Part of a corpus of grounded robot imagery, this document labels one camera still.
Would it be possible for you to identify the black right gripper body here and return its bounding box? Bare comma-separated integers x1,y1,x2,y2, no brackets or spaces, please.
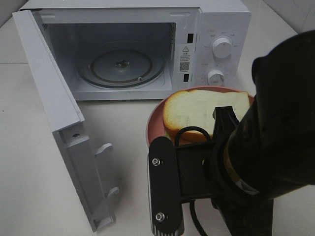
206,123,261,236

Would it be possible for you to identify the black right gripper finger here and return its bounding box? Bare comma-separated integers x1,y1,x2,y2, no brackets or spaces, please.
213,106,239,138

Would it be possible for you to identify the white bread sandwich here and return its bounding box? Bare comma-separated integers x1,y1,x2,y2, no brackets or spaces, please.
163,89,250,138

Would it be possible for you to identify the pink round plate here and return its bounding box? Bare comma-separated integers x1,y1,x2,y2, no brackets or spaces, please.
146,86,253,144

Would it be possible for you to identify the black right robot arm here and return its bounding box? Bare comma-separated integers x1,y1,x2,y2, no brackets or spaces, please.
204,31,315,236

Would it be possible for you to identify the lower white timer knob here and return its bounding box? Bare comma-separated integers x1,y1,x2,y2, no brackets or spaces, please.
208,69,224,86

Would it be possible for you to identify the upper white power knob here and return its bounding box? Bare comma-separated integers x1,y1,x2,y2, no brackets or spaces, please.
212,37,232,59

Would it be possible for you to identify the white microwave oven body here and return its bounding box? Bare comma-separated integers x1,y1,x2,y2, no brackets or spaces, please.
19,0,251,101

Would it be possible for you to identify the white warning label sticker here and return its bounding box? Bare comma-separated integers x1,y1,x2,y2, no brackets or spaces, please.
178,44,191,73

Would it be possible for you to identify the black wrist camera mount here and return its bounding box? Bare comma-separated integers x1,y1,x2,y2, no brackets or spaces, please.
148,137,214,236

